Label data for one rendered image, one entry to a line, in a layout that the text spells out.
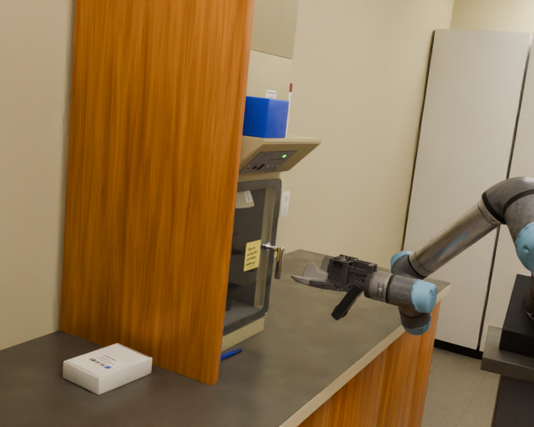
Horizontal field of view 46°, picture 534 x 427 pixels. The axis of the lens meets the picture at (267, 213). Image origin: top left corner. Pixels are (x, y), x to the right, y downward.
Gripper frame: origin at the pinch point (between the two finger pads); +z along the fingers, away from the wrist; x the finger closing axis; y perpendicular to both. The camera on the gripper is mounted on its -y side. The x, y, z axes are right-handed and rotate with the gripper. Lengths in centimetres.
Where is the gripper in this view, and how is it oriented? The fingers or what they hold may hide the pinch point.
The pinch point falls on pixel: (302, 274)
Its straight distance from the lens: 170.6
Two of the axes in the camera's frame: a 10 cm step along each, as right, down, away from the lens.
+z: -8.7, -1.7, 4.7
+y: 1.0, -9.8, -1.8
